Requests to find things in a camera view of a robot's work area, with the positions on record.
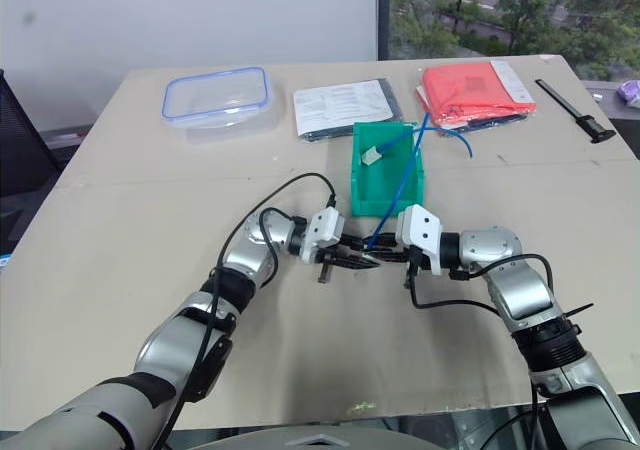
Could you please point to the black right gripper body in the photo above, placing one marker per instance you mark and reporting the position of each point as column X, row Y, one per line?
column 406, row 257

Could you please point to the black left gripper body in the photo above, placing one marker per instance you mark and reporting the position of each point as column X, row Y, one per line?
column 338, row 250

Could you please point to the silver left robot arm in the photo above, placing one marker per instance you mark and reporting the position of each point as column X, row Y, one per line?
column 175, row 340

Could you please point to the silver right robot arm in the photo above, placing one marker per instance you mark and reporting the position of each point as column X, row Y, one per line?
column 520, row 285

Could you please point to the green plastic bin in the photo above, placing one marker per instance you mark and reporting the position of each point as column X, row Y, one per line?
column 385, row 190

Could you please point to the white coupler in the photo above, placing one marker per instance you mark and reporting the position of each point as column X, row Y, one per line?
column 371, row 156

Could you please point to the dark package with white sheet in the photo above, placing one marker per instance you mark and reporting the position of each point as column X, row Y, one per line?
column 340, row 105

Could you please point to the red packaged cloth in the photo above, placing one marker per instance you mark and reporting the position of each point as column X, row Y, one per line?
column 470, row 90

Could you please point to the clear container blue rim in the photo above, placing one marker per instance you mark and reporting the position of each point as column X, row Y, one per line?
column 220, row 102

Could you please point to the black caliper tool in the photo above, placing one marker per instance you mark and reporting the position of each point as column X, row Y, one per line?
column 587, row 122

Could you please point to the grey side table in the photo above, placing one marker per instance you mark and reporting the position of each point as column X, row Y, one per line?
column 622, row 125

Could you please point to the purple crumpled bag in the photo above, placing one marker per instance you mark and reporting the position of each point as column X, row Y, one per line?
column 631, row 94

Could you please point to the black chair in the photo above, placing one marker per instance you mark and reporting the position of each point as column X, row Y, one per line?
column 20, row 145

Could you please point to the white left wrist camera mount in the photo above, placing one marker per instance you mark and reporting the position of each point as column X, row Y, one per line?
column 324, row 226

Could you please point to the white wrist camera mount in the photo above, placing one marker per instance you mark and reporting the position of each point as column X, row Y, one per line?
column 324, row 226
column 419, row 230

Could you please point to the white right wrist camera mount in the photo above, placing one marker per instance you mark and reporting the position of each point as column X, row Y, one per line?
column 419, row 230

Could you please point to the dark window frame post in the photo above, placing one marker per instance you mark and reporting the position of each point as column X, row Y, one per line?
column 383, row 15

